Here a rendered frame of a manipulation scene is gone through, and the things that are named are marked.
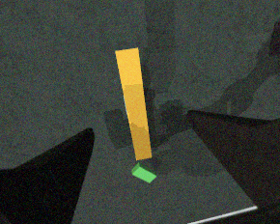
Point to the green rectangular block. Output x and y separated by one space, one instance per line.
144 173

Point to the yellow bar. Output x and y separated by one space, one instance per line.
131 78

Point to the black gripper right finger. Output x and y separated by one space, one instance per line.
249 149

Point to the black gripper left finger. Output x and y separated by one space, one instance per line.
46 188

